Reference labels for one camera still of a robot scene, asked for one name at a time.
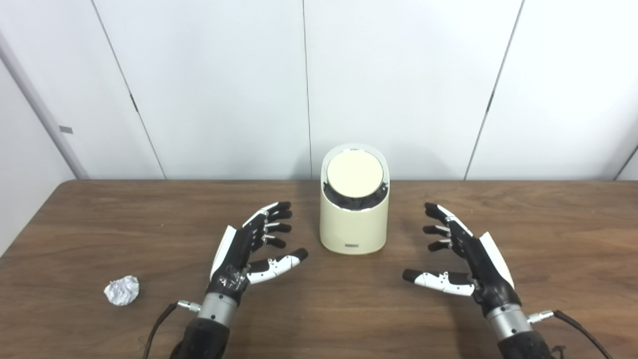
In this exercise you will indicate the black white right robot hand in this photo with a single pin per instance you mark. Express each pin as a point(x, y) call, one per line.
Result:
point(486, 269)

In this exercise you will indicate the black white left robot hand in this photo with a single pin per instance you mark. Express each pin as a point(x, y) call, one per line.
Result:
point(234, 254)

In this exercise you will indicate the white paper ball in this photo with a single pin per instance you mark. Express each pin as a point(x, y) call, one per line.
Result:
point(122, 290)

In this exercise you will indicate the round cream bin lid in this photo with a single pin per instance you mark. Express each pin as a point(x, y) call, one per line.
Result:
point(355, 172)

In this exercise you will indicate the cream desktop trash bin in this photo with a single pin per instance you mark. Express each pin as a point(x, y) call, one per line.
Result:
point(354, 229)

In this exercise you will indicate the black bin liner bag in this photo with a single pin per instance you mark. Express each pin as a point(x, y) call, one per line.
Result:
point(355, 202)

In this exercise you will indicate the black wall panel hinge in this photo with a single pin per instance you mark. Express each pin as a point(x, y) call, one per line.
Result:
point(490, 102)
point(134, 102)

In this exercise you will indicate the grey wall corner post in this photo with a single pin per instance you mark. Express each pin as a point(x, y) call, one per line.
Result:
point(42, 109)

